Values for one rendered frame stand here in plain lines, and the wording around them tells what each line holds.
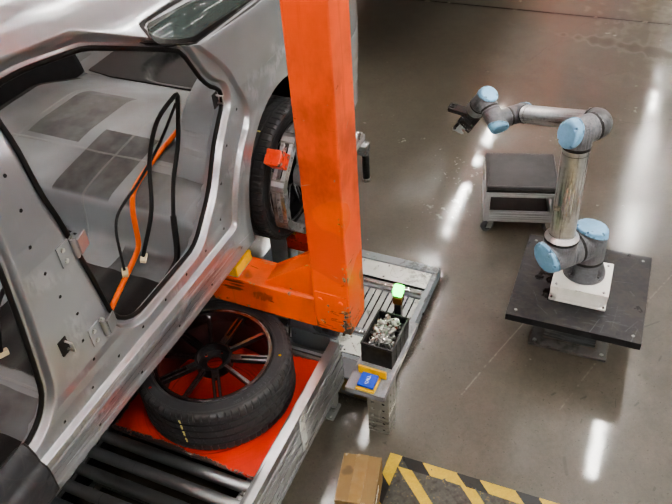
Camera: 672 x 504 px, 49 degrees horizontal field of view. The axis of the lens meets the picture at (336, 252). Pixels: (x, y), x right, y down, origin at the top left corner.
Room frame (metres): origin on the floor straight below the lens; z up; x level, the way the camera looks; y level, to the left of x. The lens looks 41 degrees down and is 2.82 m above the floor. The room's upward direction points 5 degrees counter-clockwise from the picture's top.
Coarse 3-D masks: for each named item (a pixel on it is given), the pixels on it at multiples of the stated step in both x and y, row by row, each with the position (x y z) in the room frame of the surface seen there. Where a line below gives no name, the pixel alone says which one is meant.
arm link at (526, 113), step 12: (516, 108) 2.99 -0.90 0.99; (528, 108) 2.93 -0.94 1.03; (540, 108) 2.86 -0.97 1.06; (552, 108) 2.81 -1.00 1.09; (564, 108) 2.76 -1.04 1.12; (600, 108) 2.57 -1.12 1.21; (516, 120) 2.95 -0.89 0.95; (528, 120) 2.89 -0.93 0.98; (540, 120) 2.82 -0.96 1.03; (552, 120) 2.75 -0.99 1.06; (564, 120) 2.68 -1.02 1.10; (612, 120) 2.52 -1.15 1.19
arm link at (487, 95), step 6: (480, 90) 3.04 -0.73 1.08; (486, 90) 3.04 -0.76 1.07; (492, 90) 3.04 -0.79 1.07; (474, 96) 3.07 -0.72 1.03; (480, 96) 3.02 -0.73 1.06; (486, 96) 3.00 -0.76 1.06; (492, 96) 3.01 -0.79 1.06; (474, 102) 3.05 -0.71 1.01; (480, 102) 3.01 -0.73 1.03; (486, 102) 3.00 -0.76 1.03; (492, 102) 2.99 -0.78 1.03; (474, 108) 3.05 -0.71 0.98; (480, 108) 3.00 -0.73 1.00
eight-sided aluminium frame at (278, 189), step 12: (288, 132) 2.74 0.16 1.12; (288, 144) 2.69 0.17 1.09; (288, 168) 2.62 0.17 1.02; (276, 180) 2.59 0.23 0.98; (276, 192) 2.57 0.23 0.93; (276, 204) 2.57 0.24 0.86; (288, 204) 2.58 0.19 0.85; (276, 216) 2.58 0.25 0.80; (288, 216) 2.57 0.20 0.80; (300, 216) 2.78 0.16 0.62; (288, 228) 2.56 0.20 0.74; (300, 228) 2.65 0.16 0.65
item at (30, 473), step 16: (16, 448) 1.34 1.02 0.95; (16, 464) 1.26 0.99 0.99; (32, 464) 1.29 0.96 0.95; (0, 480) 1.21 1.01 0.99; (16, 480) 1.23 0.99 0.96; (32, 480) 1.25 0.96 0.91; (48, 480) 1.28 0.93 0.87; (0, 496) 1.18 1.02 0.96; (16, 496) 1.20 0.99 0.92; (32, 496) 1.22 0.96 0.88; (48, 496) 1.26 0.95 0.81
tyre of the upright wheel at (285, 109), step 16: (272, 96) 3.01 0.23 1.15; (272, 112) 2.83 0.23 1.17; (288, 112) 2.84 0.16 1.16; (272, 128) 2.73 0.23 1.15; (256, 144) 2.68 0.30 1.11; (272, 144) 2.69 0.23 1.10; (256, 160) 2.63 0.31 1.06; (256, 176) 2.59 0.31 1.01; (256, 192) 2.56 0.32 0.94; (256, 208) 2.55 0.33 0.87; (256, 224) 2.57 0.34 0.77; (272, 224) 2.60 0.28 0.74
